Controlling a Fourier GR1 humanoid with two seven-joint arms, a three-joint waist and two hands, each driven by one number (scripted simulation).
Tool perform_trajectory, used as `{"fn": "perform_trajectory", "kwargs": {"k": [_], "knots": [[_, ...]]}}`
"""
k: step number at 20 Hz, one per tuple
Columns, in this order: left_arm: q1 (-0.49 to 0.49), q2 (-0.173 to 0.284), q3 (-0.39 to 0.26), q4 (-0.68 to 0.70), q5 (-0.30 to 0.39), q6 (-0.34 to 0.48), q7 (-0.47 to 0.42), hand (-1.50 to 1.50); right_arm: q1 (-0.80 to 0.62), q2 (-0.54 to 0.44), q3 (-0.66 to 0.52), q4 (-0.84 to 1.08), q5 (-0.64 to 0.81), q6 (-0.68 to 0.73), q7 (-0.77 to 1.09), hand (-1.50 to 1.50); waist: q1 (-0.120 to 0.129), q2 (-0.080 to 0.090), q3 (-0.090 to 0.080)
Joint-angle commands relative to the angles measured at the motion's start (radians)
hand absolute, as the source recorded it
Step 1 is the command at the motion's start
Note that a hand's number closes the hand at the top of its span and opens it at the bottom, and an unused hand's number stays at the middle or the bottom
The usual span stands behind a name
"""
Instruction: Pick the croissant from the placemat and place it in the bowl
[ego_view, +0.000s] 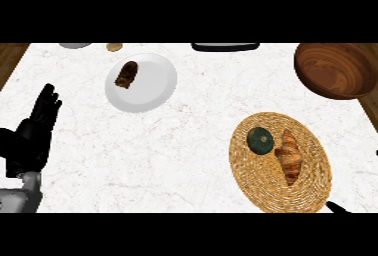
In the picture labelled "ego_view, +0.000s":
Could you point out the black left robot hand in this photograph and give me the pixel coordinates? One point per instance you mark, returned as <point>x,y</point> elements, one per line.
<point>34,133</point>

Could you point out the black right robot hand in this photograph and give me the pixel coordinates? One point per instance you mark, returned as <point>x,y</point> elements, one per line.
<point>336,208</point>

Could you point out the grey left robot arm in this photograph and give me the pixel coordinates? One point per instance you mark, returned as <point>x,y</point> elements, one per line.
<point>22,196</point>

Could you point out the woven straw placemat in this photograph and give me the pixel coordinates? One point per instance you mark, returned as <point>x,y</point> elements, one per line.
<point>279,162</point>

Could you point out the golden brown croissant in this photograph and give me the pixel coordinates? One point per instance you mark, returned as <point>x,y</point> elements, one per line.
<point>289,156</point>

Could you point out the brown wooden bowl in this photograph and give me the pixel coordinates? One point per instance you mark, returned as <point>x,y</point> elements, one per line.
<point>336,70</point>

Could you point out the dark green round squash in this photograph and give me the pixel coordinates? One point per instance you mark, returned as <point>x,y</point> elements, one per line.
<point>259,140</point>

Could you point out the dark brown pastry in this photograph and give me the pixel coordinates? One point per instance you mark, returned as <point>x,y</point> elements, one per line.
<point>127,74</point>

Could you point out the white round plate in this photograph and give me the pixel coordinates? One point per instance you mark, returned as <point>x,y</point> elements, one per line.
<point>141,82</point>

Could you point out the grey round object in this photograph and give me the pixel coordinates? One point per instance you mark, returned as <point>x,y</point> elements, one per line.
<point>73,45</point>

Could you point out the small tan object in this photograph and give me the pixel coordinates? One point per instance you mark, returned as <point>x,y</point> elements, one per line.
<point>113,47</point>

